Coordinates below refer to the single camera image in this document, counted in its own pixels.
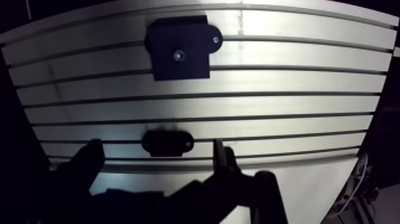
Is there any dark blue-grey block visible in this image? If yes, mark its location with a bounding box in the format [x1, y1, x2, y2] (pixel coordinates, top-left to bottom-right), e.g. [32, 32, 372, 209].
[143, 14, 224, 82]

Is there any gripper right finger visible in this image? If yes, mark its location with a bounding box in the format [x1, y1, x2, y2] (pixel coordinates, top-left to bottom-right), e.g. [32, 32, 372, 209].
[187, 138, 289, 224]

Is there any black oval holder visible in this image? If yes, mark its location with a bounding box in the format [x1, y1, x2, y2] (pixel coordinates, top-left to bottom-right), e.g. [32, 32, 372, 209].
[140, 129, 195, 158]

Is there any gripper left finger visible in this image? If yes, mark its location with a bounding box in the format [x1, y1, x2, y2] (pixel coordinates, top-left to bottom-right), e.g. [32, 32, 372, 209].
[40, 138, 106, 224]

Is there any white cable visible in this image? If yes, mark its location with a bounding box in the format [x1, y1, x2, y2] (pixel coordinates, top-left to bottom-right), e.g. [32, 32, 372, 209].
[331, 153, 370, 219]

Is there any steel bolt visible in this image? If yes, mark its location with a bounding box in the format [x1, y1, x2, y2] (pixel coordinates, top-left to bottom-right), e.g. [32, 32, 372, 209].
[173, 49, 186, 63]

